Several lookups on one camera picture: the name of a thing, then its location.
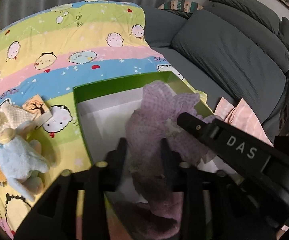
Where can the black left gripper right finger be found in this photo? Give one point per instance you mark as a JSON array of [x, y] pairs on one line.
[[213, 206]]

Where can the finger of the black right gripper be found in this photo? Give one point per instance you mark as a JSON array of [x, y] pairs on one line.
[[197, 127]]

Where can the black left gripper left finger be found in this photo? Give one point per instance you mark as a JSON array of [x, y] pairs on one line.
[[54, 215]]

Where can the light blue plush elephant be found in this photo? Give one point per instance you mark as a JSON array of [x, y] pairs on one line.
[[21, 161]]

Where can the purple mesh bath sponge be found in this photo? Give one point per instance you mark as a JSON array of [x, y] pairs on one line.
[[160, 216]]

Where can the pink striped cloth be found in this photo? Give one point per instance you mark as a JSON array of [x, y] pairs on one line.
[[242, 117]]

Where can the dark grey sofa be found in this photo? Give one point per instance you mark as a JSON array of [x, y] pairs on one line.
[[232, 50]]

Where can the green cardboard box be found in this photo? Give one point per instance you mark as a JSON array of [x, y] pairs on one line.
[[103, 110]]

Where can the small tree picture card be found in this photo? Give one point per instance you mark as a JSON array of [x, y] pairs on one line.
[[36, 106]]

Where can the patterned throw pillow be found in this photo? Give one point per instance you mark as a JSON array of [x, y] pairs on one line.
[[181, 5]]

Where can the colourful cartoon bed sheet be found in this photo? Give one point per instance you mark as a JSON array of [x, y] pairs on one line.
[[52, 52]]

